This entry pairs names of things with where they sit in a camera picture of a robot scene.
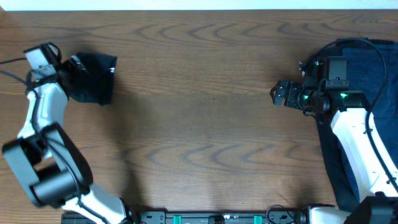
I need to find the dark teal t-shirt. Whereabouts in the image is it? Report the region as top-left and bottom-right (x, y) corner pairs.
(70, 52), (118, 106)

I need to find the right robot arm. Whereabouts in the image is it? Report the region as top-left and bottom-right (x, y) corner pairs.
(270, 78), (397, 223)

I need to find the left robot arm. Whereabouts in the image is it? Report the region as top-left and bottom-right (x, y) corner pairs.
(2, 52), (137, 223)

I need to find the black garment in pile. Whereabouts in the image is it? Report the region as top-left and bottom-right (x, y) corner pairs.
(303, 37), (396, 212)

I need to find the blue garment in pile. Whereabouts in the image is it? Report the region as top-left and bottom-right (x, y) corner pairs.
(337, 43), (398, 200)

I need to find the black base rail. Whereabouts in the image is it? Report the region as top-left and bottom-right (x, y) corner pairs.
(60, 203), (312, 224)

